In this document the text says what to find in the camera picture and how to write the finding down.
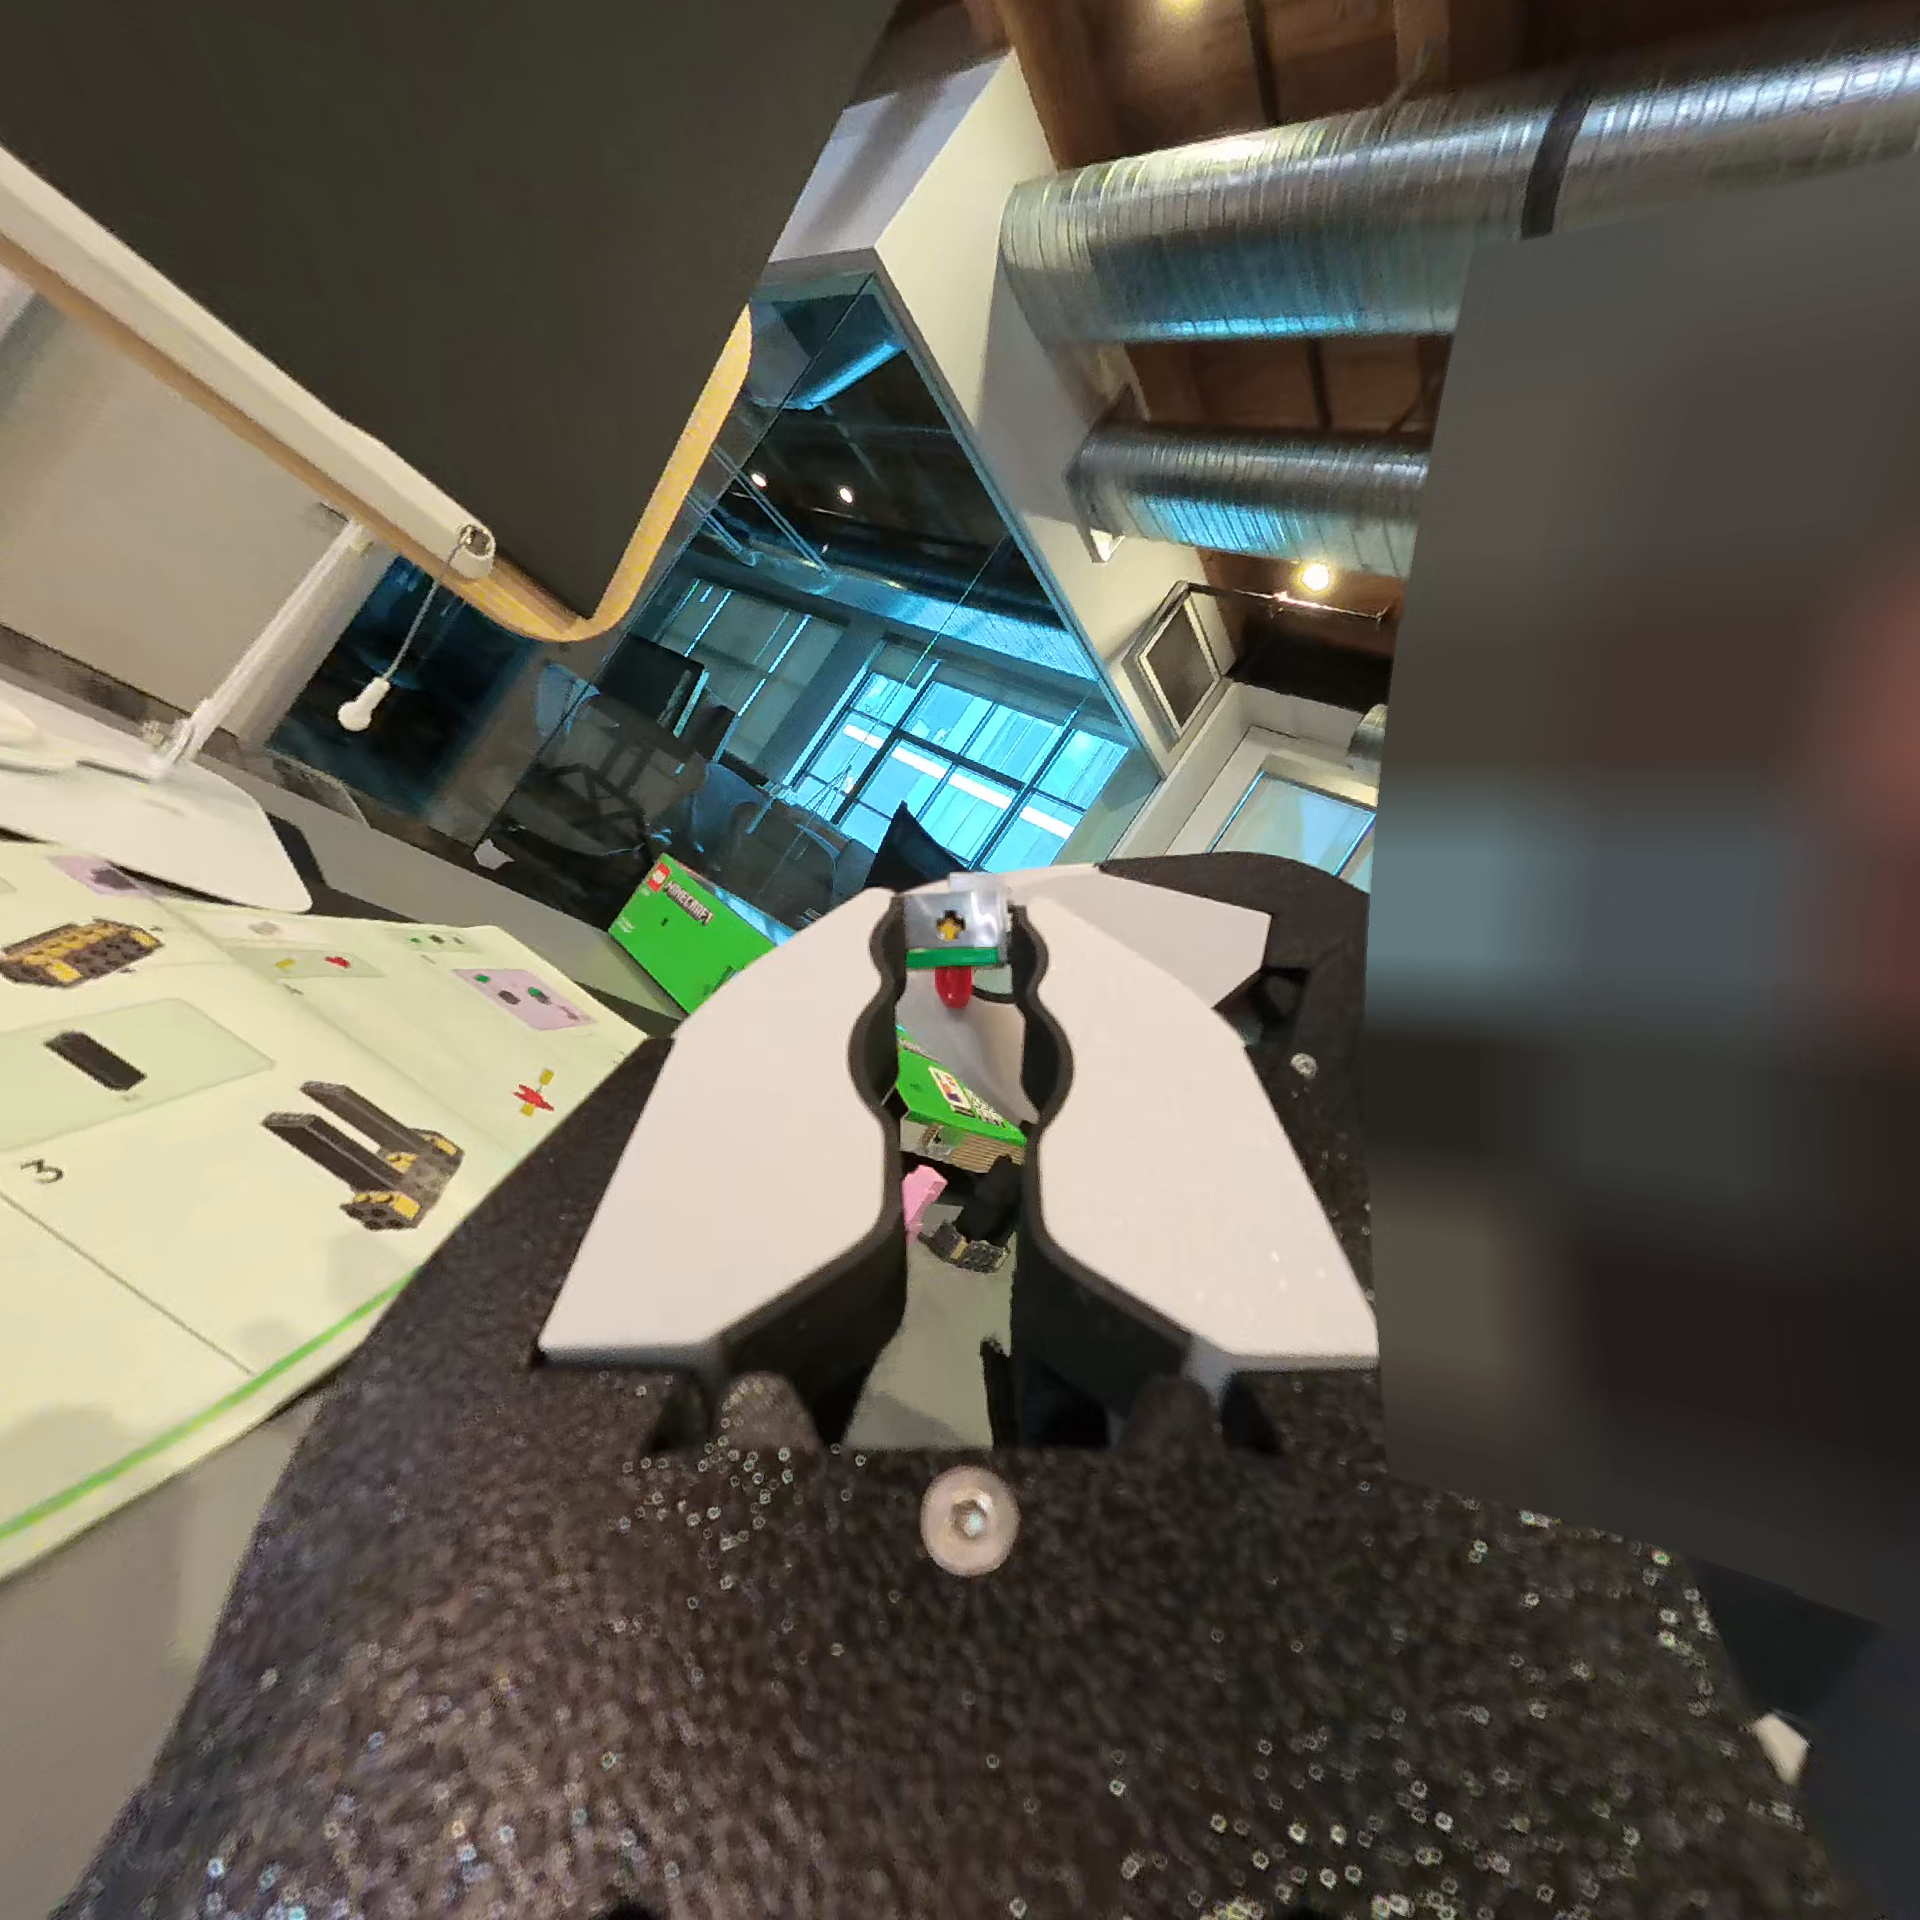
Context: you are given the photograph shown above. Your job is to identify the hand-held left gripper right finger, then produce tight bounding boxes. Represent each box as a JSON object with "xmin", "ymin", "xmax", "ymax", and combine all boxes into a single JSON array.
[{"xmin": 1016, "ymin": 896, "xmax": 1382, "ymax": 1393}]

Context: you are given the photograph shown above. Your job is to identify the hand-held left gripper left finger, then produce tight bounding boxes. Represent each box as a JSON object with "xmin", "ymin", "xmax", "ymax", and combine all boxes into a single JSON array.
[{"xmin": 532, "ymin": 885, "xmax": 906, "ymax": 1383}]

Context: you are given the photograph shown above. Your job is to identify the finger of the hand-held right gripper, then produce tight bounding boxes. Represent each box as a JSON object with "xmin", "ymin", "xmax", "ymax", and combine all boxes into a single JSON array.
[{"xmin": 1033, "ymin": 863, "xmax": 1279, "ymax": 1012}]

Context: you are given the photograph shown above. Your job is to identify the grey green toy brick assembly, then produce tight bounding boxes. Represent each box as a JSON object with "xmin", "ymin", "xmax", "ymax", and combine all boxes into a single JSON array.
[{"xmin": 904, "ymin": 877, "xmax": 1026, "ymax": 1026}]

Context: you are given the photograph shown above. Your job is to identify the white desk lamp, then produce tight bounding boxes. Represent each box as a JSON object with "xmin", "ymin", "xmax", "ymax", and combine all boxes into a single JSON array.
[{"xmin": 0, "ymin": 143, "xmax": 505, "ymax": 912}]

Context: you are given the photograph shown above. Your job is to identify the grey desk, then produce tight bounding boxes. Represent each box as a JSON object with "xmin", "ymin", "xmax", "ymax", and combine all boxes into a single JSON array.
[{"xmin": 0, "ymin": 781, "xmax": 1038, "ymax": 1920}]

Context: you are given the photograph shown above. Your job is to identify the large window with blinds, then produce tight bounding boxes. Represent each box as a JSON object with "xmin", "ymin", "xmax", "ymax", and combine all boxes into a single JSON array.
[{"xmin": 1213, "ymin": 762, "xmax": 1380, "ymax": 890}]

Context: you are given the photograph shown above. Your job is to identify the green toy box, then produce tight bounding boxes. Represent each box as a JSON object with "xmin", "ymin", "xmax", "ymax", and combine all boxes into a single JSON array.
[{"xmin": 607, "ymin": 852, "xmax": 1034, "ymax": 1165}]

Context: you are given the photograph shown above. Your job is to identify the black yellow toy brick assembly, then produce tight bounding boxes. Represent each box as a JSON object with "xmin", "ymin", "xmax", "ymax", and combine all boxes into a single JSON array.
[{"xmin": 927, "ymin": 1159, "xmax": 1026, "ymax": 1278}]

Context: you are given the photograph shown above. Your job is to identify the black office chair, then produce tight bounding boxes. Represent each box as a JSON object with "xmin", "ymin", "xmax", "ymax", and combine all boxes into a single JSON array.
[{"xmin": 866, "ymin": 803, "xmax": 981, "ymax": 912}]

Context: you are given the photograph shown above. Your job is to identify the toy building instruction booklet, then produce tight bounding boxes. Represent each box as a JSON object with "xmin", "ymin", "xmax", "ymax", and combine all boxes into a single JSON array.
[{"xmin": 0, "ymin": 836, "xmax": 650, "ymax": 1581}]

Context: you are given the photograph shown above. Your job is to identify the wooden rimmed board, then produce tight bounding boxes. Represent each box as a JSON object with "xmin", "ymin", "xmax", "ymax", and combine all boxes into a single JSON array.
[{"xmin": 0, "ymin": 241, "xmax": 757, "ymax": 648}]

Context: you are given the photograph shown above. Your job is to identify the wall air vent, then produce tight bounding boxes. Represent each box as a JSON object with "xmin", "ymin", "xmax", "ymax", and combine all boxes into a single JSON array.
[{"xmin": 1130, "ymin": 593, "xmax": 1226, "ymax": 733}]

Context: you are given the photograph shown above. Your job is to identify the small silver ventilation duct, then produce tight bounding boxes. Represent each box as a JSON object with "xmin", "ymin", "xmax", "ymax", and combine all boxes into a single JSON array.
[{"xmin": 1067, "ymin": 420, "xmax": 1433, "ymax": 567}]

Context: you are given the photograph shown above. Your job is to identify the large silver ventilation duct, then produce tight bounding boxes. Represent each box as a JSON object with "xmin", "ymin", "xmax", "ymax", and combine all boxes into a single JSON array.
[{"xmin": 996, "ymin": 23, "xmax": 1920, "ymax": 352}]

